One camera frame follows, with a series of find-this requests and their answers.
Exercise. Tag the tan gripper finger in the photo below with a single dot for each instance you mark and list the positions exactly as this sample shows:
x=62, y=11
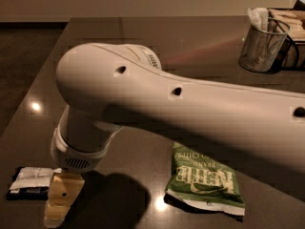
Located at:
x=63, y=191

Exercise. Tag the green Kettle jalapeno chip bag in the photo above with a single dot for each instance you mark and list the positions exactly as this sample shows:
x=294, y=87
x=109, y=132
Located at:
x=203, y=183

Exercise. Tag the white packets in cup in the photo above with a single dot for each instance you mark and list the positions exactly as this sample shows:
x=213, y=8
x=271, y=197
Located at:
x=259, y=18

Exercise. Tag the metal mesh cup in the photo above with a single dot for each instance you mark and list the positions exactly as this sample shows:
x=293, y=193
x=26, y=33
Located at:
x=262, y=45

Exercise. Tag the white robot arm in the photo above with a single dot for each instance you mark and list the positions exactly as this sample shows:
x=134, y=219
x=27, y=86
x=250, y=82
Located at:
x=259, y=132

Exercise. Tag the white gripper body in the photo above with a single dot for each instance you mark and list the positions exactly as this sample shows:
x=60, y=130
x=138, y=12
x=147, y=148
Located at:
x=73, y=157

